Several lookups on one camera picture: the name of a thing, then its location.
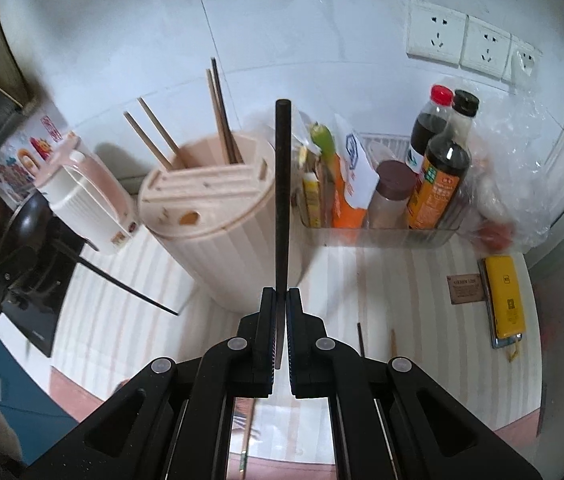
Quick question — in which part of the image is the striped cat-print tablecloth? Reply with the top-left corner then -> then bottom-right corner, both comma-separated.
49,230 -> 545,461

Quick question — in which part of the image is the orange packet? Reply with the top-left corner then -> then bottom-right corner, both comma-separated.
331,160 -> 368,228

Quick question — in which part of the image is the small yellow box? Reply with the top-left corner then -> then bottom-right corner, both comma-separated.
302,172 -> 324,226

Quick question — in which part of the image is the clear plastic tray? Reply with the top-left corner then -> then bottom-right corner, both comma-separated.
289,132 -> 463,250

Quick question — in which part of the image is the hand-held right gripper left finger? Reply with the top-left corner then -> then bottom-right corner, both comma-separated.
22,287 -> 279,480

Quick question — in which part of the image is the small brown card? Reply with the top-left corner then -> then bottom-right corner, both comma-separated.
446,274 -> 488,306

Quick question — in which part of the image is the pink and white electric kettle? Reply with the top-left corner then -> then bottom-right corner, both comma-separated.
34,132 -> 139,256

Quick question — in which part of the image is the black wok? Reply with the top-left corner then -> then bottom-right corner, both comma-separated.
0,192 -> 55,266

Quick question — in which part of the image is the red food piece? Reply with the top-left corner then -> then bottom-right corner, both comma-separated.
474,222 -> 513,253

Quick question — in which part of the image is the yellow phone case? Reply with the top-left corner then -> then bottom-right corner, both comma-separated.
482,255 -> 528,348

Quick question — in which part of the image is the green-topped packet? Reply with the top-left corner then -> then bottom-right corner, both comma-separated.
309,122 -> 338,171

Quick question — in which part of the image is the beige ribbed chopstick holder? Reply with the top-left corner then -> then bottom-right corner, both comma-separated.
137,130 -> 308,317

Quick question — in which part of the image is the dark blue cabinet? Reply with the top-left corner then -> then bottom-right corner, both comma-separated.
0,330 -> 80,466

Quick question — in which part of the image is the orange-label soy sauce bottle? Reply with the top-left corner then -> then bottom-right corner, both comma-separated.
407,89 -> 480,231

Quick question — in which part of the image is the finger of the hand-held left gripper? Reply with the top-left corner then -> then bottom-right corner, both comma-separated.
0,237 -> 70,291

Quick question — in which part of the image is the clear plastic bag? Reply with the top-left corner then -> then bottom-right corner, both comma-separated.
454,95 -> 553,256

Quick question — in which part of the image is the brown-lidded jar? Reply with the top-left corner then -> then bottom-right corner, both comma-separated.
368,160 -> 417,229

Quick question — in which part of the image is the black induction cooktop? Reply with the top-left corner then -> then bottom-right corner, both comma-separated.
0,220 -> 88,358

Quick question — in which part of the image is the red-capped dark bottle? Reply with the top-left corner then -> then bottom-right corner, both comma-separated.
404,85 -> 455,173

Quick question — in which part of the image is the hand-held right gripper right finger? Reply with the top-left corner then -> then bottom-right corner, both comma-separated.
287,288 -> 543,480

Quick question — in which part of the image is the colourful wall sticker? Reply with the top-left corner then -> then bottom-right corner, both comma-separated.
0,110 -> 75,201

